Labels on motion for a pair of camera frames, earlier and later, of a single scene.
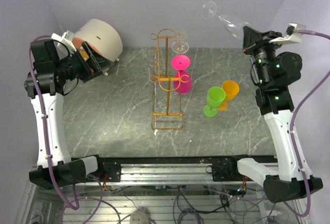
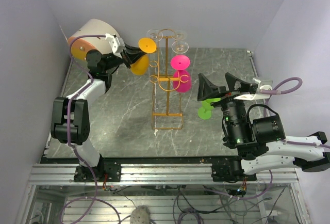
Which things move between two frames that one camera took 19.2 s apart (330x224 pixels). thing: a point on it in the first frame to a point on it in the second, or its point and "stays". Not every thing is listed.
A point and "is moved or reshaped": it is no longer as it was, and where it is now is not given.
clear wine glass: (233, 26) to (155, 34)
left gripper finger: (100, 63) to (131, 50)
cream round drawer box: (102, 36) stays
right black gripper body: (266, 45) to (229, 96)
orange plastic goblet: (231, 88) is moved or reshaped
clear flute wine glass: (180, 47) stays
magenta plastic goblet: (180, 62) stays
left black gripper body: (81, 68) to (124, 57)
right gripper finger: (251, 38) to (206, 90)
